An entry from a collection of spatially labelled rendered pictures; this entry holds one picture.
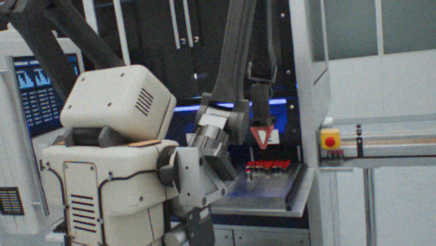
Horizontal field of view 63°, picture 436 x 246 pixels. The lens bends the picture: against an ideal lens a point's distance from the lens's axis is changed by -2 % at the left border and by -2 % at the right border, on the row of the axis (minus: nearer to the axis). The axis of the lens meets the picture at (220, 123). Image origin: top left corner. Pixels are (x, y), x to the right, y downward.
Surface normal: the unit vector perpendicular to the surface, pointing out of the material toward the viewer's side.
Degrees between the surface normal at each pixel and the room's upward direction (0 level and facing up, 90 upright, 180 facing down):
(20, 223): 90
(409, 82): 90
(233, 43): 82
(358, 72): 90
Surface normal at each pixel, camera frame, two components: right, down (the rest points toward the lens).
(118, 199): -0.51, 0.09
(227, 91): -0.29, 0.07
